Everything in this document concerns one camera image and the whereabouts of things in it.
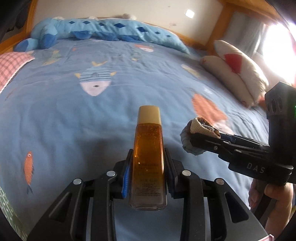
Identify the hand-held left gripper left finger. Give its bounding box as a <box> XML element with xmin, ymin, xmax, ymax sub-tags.
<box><xmin>26</xmin><ymin>148</ymin><xmax>133</xmax><ymax>241</ymax></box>

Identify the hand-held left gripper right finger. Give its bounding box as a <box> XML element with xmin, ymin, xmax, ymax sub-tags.
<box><xmin>164</xmin><ymin>153</ymin><xmax>269</xmax><ymax>241</ymax></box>

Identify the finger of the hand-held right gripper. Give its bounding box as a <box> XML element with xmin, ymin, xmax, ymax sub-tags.
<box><xmin>220</xmin><ymin>133</ymin><xmax>270</xmax><ymax>147</ymax></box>
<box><xmin>190</xmin><ymin>133</ymin><xmax>271</xmax><ymax>164</ymax></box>

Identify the beige grey sock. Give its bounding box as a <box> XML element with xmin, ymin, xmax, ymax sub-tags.
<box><xmin>180</xmin><ymin>117</ymin><xmax>221</xmax><ymax>156</ymax></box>

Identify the amber liquid bottle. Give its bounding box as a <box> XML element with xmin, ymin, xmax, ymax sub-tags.
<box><xmin>128</xmin><ymin>105</ymin><xmax>167</xmax><ymax>211</ymax></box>

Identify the person's right hand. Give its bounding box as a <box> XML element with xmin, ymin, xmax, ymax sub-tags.
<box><xmin>248</xmin><ymin>178</ymin><xmax>294</xmax><ymax>234</ymax></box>

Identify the folded cream quilt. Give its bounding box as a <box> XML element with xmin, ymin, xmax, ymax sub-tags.
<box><xmin>200</xmin><ymin>40</ymin><xmax>270</xmax><ymax>107</ymax></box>

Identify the bright window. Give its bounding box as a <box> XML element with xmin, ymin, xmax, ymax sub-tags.
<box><xmin>261</xmin><ymin>23</ymin><xmax>296</xmax><ymax>84</ymax></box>

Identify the grey curtain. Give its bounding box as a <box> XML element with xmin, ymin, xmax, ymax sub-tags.
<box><xmin>223</xmin><ymin>11</ymin><xmax>266</xmax><ymax>54</ymax></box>

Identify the long blue plush toy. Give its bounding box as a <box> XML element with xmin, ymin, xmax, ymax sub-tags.
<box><xmin>14</xmin><ymin>18</ymin><xmax>190</xmax><ymax>54</ymax></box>

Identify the pink plaid pillow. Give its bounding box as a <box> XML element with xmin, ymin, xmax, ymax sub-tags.
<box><xmin>0</xmin><ymin>51</ymin><xmax>36</xmax><ymax>93</ymax></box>

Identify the dark jacket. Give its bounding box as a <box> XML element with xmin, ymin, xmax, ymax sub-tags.
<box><xmin>0</xmin><ymin>0</ymin><xmax>30</xmax><ymax>35</ymax></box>

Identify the wooden bunk bed frame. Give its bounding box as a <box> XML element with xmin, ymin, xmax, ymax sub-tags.
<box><xmin>0</xmin><ymin>0</ymin><xmax>289</xmax><ymax>52</ymax></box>

